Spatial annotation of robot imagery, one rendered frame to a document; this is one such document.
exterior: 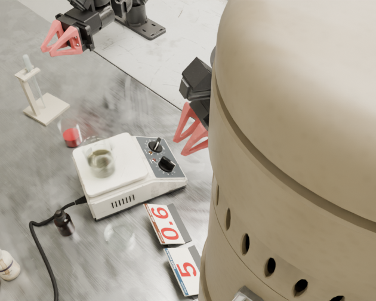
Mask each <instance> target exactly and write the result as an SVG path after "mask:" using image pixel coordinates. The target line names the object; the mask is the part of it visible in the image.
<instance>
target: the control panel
mask: <svg viewBox="0 0 376 301"><path fill-rule="evenodd" d="M136 139H137V141H138V143H139V145H140V147H141V149H142V151H143V153H144V155H145V157H146V159H147V161H148V163H149V165H150V167H151V169H152V171H153V173H154V175H155V177H156V178H183V177H185V175H184V174H183V172H182V170H181V168H180V166H179V165H178V163H177V161H176V160H175V158H174V156H173V154H172V152H171V151H170V149H169V147H168V145H167V143H166V142H165V140H164V139H161V142H160V145H161V146H162V152H160V153H157V152H154V151H152V150H151V149H150V148H149V146H148V144H149V142H155V141H156V140H157V138H150V137H136ZM149 151H151V152H152V154H150V153H149ZM163 156H165V157H167V158H168V159H170V160H171V161H172V162H174V163H175V164H176V166H175V167H174V169H173V170H172V172H165V171H163V170H161V169H160V168H159V166H158V163H159V161H160V160H161V158H162V157H163ZM152 158H155V159H156V161H154V160H153V159H152Z"/></svg>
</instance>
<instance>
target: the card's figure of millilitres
mask: <svg viewBox="0 0 376 301"><path fill-rule="evenodd" d="M148 206H149V208H150V211H151V213H152V215H153V218H154V220H155V222H156V224H157V226H158V228H159V230H160V232H161V235H162V237H163V239H164V241H165V242H182V240H181V238H180V236H179V234H178V232H177V230H176V228H175V226H174V224H173V222H172V220H171V218H170V216H169V214H168V212H167V209H166V208H165V206H160V205H148Z"/></svg>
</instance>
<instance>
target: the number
mask: <svg viewBox="0 0 376 301"><path fill-rule="evenodd" d="M168 250H169V253H170V255H171V257H172V259H173V261H174V263H175V265H176V267H177V270H178V272H179V274H180V276H181V279H182V280H183V282H184V285H185V287H186V289H187V291H188V293H195V292H199V275H198V273H197V270H196V268H195V266H194V264H193V262H192V260H191V258H190V256H189V254H188V252H187V250H186V249H168Z"/></svg>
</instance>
